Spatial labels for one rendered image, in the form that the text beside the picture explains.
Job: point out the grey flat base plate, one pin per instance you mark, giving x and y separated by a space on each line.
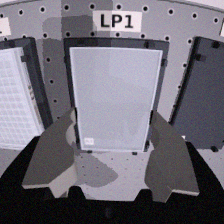
106 175

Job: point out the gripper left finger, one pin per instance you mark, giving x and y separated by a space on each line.
44 169

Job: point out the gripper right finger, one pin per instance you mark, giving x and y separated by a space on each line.
178 175

